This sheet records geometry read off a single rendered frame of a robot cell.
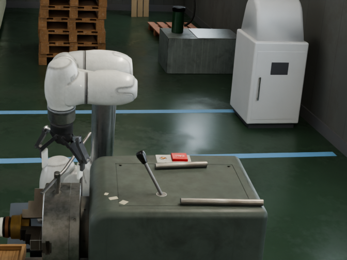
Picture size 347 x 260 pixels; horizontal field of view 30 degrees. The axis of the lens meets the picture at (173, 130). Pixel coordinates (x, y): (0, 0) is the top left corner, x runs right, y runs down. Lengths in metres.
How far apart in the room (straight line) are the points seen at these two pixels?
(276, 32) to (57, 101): 4.62
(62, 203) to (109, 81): 0.47
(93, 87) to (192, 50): 6.39
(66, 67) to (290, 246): 2.87
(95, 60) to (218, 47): 5.95
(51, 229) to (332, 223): 3.08
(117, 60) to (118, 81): 0.55
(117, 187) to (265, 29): 4.37
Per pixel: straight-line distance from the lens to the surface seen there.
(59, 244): 2.23
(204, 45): 8.40
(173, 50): 8.32
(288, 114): 6.70
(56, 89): 2.02
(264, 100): 6.55
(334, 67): 6.50
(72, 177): 2.92
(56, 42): 8.51
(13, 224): 2.35
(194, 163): 2.44
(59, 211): 2.23
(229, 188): 2.31
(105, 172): 2.38
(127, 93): 2.04
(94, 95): 2.03
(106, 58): 2.58
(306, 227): 4.84
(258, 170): 5.66
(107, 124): 2.73
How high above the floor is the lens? 2.24
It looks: 20 degrees down
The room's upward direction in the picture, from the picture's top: 4 degrees clockwise
